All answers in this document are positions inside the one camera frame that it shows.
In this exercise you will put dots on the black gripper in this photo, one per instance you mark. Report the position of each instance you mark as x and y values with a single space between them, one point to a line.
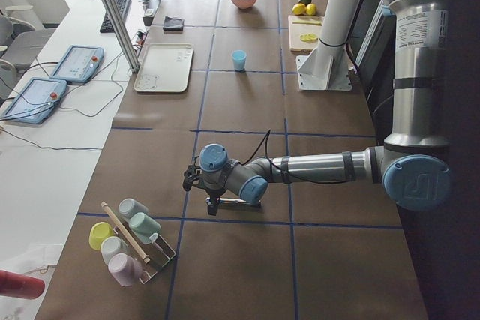
211 194

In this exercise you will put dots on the steel muddler black tip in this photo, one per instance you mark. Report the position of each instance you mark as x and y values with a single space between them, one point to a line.
237 203

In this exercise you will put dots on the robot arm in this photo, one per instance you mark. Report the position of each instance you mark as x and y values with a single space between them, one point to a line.
409 164

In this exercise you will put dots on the mint green cup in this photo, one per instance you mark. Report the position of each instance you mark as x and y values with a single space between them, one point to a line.
143 226

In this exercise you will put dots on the grey cup upper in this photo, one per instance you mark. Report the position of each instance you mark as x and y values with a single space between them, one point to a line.
129 207

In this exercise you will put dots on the white cup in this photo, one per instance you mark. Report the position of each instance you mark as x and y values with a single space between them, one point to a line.
112 246

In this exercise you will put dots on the pink cup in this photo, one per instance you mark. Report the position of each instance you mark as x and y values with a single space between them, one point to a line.
125 269

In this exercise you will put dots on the yellow cup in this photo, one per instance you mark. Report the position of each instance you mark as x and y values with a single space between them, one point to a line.
98 233

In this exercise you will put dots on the light blue cup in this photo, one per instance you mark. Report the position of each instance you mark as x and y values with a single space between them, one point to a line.
239 60

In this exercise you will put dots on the cream bear tray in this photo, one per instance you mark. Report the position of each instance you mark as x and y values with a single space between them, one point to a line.
165 68

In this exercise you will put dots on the grey folded cloth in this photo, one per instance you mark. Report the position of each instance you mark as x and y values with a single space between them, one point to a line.
173 24

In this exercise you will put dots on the lemon slices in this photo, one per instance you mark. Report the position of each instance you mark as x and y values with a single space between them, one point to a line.
308 38

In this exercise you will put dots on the blue teach pendant far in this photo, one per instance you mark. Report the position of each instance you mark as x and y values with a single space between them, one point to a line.
79 64

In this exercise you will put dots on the blue teach pendant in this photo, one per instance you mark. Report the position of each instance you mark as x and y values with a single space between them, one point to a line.
36 102
79 64

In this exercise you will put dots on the wooden cutting board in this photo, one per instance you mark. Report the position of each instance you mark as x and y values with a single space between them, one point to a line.
295 30

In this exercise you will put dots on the blue teach pendant near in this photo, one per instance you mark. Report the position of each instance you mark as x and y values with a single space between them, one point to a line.
36 102

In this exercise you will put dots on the yellow plastic knife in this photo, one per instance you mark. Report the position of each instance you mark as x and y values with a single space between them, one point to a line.
304 22

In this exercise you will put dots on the red cylinder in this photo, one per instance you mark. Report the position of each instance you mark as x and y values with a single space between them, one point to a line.
21 286

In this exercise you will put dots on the yellow lemon left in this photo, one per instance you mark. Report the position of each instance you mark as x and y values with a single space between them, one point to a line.
299 9

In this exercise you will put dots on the yellow lemon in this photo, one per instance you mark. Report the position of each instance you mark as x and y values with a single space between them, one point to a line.
311 9
299 9

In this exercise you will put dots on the yellow lemon right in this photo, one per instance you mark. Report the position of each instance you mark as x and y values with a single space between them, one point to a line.
311 9

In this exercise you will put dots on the green avocado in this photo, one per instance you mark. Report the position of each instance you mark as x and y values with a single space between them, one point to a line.
305 2

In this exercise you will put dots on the white wire cup rack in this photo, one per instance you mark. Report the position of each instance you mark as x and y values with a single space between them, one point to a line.
160 252

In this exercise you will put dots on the wooden rack handle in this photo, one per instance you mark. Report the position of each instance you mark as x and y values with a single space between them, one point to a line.
127 235

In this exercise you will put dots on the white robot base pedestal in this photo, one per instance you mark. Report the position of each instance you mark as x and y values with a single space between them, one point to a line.
325 69

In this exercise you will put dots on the aluminium frame post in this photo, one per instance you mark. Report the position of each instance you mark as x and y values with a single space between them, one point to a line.
121 34

